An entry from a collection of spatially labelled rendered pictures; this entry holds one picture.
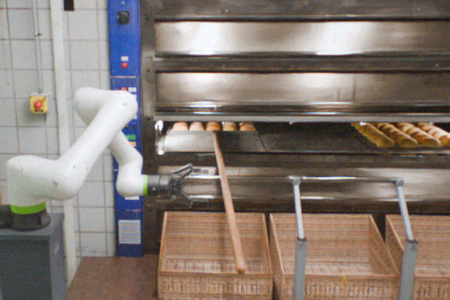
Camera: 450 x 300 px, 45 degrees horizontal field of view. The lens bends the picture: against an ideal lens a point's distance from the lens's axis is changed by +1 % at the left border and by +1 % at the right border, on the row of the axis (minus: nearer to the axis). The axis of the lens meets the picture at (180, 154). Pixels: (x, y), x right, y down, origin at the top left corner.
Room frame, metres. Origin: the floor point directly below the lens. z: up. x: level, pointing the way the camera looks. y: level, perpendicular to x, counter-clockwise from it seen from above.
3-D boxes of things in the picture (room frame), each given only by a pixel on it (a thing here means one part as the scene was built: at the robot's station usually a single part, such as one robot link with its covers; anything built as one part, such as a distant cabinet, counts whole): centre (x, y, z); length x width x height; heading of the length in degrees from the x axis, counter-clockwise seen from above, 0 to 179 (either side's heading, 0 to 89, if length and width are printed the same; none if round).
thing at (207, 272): (2.58, -0.17, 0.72); 0.56 x 0.49 x 0.28; 87
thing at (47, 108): (2.83, 0.74, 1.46); 0.10 x 0.07 x 0.10; 88
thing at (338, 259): (2.56, -0.76, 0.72); 0.56 x 0.49 x 0.28; 89
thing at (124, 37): (3.79, 0.26, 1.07); 1.93 x 0.16 x 2.15; 178
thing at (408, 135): (3.25, -1.36, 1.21); 0.61 x 0.48 x 0.06; 178
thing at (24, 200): (1.83, 0.54, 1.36); 0.16 x 0.13 x 0.19; 61
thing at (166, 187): (2.29, 0.04, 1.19); 0.09 x 0.07 x 0.08; 89
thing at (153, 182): (2.30, 0.12, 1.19); 0.12 x 0.06 x 0.09; 179
